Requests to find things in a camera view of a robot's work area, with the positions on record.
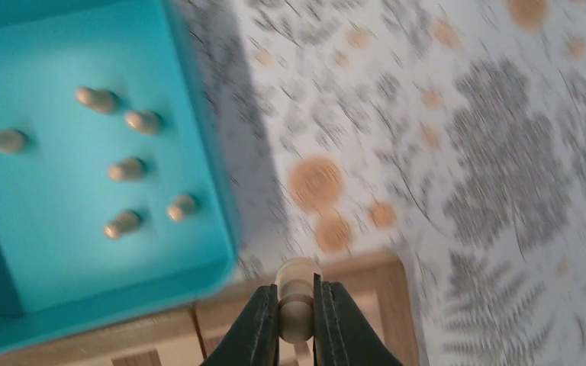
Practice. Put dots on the wooden chess board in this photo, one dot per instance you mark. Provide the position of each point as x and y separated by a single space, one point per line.
187 335

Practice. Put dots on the teal plastic tray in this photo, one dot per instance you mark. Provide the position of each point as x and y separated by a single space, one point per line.
119 205

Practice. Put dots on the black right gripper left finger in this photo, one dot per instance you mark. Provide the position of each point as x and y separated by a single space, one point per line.
253 339

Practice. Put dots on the floral table mat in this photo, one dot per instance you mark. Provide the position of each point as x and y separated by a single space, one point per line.
452 133

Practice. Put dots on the light wooden pawn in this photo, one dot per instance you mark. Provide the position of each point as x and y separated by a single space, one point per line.
295 289

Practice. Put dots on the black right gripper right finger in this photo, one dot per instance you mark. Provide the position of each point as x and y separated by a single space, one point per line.
342 334

